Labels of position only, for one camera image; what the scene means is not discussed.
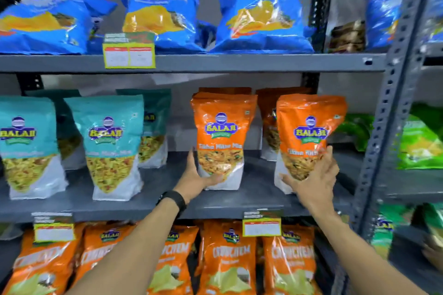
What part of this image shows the person's left hand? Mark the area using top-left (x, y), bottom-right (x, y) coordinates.
top-left (173, 148), bottom-right (225, 204)

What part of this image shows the person's right hand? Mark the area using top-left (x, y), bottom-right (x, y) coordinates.
top-left (280, 146), bottom-right (340, 217)

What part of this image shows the orange snack pouch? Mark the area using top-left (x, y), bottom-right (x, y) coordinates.
top-left (274, 94), bottom-right (347, 195)
top-left (198, 87), bottom-right (252, 95)
top-left (256, 87), bottom-right (313, 162)
top-left (191, 92), bottom-right (258, 191)

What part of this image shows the person's left forearm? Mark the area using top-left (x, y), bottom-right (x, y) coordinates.
top-left (66, 198), bottom-right (179, 295)

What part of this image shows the person's right forearm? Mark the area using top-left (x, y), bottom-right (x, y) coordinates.
top-left (311, 212), bottom-right (428, 295)

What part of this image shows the black wristband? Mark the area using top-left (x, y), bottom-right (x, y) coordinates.
top-left (156, 190), bottom-right (188, 219)

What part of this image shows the yellow-edged shelf price tag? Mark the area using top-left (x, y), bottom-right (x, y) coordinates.
top-left (102, 32), bottom-right (156, 69)
top-left (242, 209), bottom-right (283, 237)
top-left (32, 212), bottom-right (76, 244)

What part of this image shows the teal snack pouch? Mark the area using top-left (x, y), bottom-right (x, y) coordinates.
top-left (25, 89), bottom-right (87, 171)
top-left (116, 89), bottom-right (172, 169)
top-left (64, 94), bottom-right (145, 201)
top-left (0, 96), bottom-right (69, 201)

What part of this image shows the orange chip bag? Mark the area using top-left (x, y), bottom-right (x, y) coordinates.
top-left (196, 220), bottom-right (257, 295)
top-left (3, 221), bottom-right (84, 295)
top-left (262, 225), bottom-right (323, 295)
top-left (148, 225), bottom-right (200, 295)
top-left (71, 223), bottom-right (136, 286)

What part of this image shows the green snack bag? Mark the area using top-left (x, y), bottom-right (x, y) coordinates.
top-left (370, 204), bottom-right (416, 260)
top-left (423, 202), bottom-right (443, 248)
top-left (336, 113), bottom-right (375, 152)
top-left (397, 114), bottom-right (443, 170)

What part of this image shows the grey metal shelving rack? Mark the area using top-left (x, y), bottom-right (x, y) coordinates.
top-left (381, 0), bottom-right (443, 295)
top-left (0, 0), bottom-right (437, 295)

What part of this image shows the blue chip bag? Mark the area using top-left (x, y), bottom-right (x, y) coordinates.
top-left (209, 0), bottom-right (315, 54)
top-left (196, 20), bottom-right (217, 50)
top-left (362, 0), bottom-right (406, 51)
top-left (121, 0), bottom-right (205, 54)
top-left (35, 0), bottom-right (118, 55)
top-left (0, 0), bottom-right (93, 55)

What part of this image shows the brown snack packet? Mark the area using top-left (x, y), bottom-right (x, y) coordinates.
top-left (328, 20), bottom-right (366, 53)

